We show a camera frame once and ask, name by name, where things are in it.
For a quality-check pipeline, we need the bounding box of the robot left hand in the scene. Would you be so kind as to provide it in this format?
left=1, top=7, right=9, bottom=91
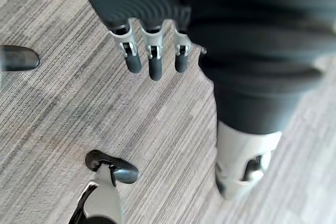
left=70, top=0, right=336, bottom=200

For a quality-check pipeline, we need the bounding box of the robot dark foot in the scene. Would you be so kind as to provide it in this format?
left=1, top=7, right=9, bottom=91
left=0, top=45, right=40, bottom=72
left=85, top=150, right=140, bottom=184

